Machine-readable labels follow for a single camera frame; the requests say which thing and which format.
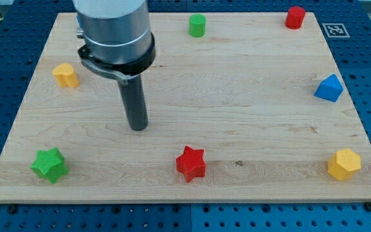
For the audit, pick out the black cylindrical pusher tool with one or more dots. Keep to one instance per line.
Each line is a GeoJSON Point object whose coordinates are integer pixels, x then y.
{"type": "Point", "coordinates": [134, 103]}

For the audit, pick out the yellow heart block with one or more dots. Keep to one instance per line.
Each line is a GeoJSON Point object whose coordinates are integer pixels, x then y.
{"type": "Point", "coordinates": [65, 75]}

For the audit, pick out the red star block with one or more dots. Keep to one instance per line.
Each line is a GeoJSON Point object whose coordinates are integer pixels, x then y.
{"type": "Point", "coordinates": [191, 163]}

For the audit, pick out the blue triangular block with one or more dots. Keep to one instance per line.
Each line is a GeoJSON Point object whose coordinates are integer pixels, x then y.
{"type": "Point", "coordinates": [329, 89]}

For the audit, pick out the wooden board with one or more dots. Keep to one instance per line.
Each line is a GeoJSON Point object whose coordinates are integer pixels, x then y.
{"type": "Point", "coordinates": [243, 93]}

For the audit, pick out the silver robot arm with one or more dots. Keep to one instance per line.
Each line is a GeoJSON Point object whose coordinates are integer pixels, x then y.
{"type": "Point", "coordinates": [119, 44]}

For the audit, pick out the green cylinder block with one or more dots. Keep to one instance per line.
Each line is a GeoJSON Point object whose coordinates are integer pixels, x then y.
{"type": "Point", "coordinates": [197, 23]}

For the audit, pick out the green star block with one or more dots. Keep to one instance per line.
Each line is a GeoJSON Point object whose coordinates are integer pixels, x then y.
{"type": "Point", "coordinates": [49, 164]}

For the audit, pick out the yellow hexagon block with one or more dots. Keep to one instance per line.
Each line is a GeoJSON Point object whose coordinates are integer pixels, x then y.
{"type": "Point", "coordinates": [344, 164]}

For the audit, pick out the red cylinder block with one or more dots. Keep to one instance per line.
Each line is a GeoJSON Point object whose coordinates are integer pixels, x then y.
{"type": "Point", "coordinates": [295, 17]}

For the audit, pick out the white fiducial marker tag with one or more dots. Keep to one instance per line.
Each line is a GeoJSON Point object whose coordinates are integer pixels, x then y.
{"type": "Point", "coordinates": [335, 30]}

